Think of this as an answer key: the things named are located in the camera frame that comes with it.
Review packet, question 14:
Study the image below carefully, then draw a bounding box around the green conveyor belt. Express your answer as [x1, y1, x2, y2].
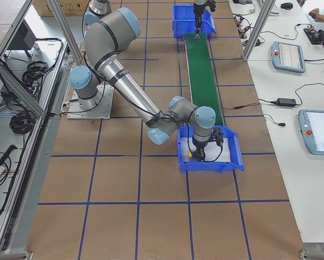
[184, 32, 223, 125]

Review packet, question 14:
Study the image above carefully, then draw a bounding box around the blue left plastic bin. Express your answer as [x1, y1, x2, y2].
[172, 4, 216, 38]

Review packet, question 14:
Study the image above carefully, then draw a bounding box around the teach pendant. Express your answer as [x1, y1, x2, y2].
[271, 41, 306, 73]
[298, 109, 324, 155]

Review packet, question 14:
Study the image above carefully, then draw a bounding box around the blue plastic bin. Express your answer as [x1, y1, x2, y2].
[177, 125, 244, 172]
[172, 4, 216, 38]

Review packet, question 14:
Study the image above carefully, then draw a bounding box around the cardboard box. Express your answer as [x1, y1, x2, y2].
[33, 0, 91, 17]

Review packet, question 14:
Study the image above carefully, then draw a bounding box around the blue right plastic bin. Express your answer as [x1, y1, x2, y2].
[177, 125, 244, 172]

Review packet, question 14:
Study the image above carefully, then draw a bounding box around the aluminium frame post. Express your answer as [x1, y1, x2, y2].
[242, 0, 275, 61]

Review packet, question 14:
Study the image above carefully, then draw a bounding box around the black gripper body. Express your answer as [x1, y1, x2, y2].
[192, 140, 208, 153]
[195, 14, 202, 31]

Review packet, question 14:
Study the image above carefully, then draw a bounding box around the teach pendant far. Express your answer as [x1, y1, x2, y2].
[271, 41, 306, 73]

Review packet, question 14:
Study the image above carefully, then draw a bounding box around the teach pendant near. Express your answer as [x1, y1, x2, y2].
[298, 109, 324, 155]

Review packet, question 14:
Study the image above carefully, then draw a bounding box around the black power adapter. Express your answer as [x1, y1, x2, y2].
[275, 97, 297, 107]

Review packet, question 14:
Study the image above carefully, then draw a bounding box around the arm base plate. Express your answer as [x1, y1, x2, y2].
[67, 84, 114, 120]

